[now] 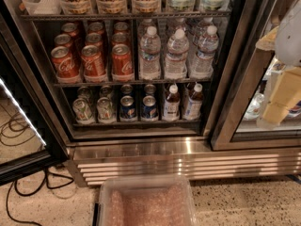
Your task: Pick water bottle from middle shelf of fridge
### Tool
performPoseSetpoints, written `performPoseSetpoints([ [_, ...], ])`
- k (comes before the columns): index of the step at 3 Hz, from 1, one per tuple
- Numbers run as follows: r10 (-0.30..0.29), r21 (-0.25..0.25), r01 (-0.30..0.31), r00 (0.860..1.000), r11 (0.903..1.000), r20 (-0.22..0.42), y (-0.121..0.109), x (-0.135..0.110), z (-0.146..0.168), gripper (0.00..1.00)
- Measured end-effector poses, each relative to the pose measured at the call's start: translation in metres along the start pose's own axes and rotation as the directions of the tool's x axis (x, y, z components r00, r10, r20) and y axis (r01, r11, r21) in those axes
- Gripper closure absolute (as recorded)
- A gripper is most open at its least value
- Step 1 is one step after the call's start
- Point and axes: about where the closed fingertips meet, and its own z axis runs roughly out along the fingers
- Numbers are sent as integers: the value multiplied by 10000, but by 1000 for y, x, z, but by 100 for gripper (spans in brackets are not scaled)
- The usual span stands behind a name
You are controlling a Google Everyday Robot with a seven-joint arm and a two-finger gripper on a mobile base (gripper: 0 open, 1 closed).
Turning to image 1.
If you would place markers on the right green soda can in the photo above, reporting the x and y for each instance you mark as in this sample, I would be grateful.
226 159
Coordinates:
106 112

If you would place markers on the second row middle cola can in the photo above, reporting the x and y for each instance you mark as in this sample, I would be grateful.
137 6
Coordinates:
94 39

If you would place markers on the left green soda can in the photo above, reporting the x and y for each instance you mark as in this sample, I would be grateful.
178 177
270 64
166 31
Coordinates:
83 112

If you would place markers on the tea bottle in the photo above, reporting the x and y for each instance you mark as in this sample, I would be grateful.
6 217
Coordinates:
171 104
193 102

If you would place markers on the left blue pepsi can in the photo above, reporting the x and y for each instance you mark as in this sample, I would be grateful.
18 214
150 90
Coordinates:
127 111

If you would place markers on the clear plastic bin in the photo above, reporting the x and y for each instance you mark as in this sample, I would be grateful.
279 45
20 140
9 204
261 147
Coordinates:
150 200

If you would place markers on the second row cola can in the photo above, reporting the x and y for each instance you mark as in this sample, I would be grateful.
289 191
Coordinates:
120 38
94 39
65 40

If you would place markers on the second row right cola can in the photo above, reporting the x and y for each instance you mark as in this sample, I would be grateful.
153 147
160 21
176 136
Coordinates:
120 38

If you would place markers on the water bottle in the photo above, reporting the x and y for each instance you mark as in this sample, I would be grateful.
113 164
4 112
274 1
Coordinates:
176 55
149 55
201 66

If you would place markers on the front middle cola can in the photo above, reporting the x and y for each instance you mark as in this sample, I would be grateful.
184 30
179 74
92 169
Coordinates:
92 60

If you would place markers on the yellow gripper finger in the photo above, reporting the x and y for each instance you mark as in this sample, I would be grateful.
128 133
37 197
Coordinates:
285 95
267 42

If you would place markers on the white empty shelf tray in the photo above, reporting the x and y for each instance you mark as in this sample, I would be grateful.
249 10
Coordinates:
42 7

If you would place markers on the right blue pepsi can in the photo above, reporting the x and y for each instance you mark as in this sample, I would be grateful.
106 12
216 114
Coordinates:
149 109

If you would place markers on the open fridge door left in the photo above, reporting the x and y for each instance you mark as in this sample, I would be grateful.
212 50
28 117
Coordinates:
29 143

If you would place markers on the right tea bottle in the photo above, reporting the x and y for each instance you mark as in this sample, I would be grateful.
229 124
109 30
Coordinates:
193 102

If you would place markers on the left tea bottle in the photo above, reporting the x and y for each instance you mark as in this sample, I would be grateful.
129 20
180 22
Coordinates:
171 104

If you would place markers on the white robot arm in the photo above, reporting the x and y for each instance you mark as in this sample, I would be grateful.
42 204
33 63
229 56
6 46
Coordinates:
285 41

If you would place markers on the second row left cola can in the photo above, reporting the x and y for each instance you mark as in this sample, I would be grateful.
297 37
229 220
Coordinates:
65 40

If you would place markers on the front left cola can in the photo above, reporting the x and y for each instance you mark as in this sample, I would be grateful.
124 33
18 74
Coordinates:
63 61

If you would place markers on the front right cola can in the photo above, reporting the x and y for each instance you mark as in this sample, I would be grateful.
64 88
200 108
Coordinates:
122 66

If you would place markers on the stainless steel fridge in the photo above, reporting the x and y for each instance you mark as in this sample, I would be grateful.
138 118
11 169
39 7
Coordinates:
219 144

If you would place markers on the green soda can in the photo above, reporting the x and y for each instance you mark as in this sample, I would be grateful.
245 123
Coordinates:
83 112
106 112

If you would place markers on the blue pepsi can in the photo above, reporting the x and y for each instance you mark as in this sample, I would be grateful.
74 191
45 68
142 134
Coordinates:
149 109
127 111

